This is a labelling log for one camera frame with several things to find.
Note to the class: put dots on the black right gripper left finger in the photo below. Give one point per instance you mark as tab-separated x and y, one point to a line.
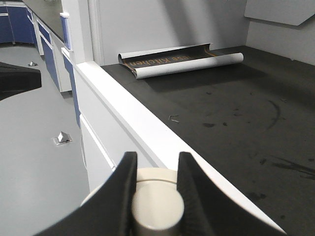
108	211

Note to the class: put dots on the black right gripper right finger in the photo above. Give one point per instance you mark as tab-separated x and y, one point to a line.
210	212

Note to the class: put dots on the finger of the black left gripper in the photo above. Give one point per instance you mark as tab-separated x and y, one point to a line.
17	79

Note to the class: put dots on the glass jar with cream lid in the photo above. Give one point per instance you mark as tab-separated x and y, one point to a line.
157	206

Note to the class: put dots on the floor socket box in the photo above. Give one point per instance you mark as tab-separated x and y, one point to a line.
62	138
32	63

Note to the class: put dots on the blue lab cabinets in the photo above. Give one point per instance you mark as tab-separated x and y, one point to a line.
19	24

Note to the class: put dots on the white fume hood base cabinet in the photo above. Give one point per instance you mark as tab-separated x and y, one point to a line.
117	121

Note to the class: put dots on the rolled white poster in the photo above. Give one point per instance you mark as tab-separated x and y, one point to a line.
159	62

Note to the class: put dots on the white fume hood back baffle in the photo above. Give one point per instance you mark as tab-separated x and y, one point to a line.
289	12

